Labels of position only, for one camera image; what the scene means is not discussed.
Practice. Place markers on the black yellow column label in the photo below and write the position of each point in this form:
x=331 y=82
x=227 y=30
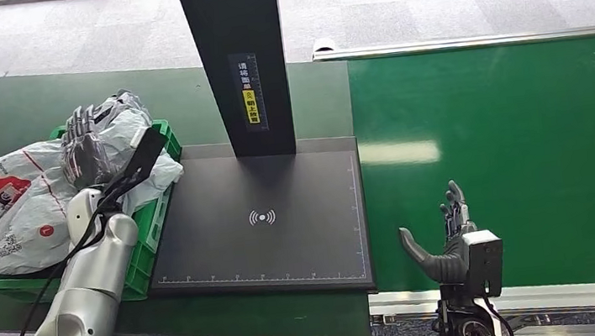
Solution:
x=248 y=94

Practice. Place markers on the white courier bag red print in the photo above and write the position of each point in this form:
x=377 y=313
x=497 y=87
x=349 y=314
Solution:
x=23 y=220

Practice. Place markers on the aluminium conveyor side rail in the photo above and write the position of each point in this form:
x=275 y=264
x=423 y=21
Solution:
x=484 y=40

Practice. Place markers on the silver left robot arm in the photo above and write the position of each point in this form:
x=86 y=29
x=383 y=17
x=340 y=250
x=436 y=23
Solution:
x=83 y=303

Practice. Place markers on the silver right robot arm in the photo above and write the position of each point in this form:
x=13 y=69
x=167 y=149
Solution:
x=463 y=321

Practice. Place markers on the green plastic crate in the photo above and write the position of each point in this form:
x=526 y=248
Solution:
x=139 y=280

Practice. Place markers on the black scanner base pad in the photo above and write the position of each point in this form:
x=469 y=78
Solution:
x=284 y=246

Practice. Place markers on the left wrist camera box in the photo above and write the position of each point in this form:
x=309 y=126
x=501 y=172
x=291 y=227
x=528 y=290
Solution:
x=139 y=159

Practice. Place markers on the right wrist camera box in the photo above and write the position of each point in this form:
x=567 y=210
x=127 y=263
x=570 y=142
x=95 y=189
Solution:
x=485 y=263

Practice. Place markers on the green conveyor belt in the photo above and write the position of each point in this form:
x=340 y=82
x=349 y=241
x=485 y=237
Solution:
x=527 y=163

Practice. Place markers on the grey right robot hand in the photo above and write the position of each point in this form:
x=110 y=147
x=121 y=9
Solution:
x=446 y=267

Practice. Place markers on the black scanner column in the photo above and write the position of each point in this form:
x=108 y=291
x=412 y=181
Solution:
x=236 y=28

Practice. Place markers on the aluminium conveyor frame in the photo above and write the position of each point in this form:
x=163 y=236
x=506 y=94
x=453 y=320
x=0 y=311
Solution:
x=570 y=295

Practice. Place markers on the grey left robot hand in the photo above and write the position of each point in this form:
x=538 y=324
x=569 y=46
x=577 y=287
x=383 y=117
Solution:
x=86 y=157

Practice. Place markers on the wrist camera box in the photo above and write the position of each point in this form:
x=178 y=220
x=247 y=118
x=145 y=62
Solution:
x=485 y=263
x=139 y=159

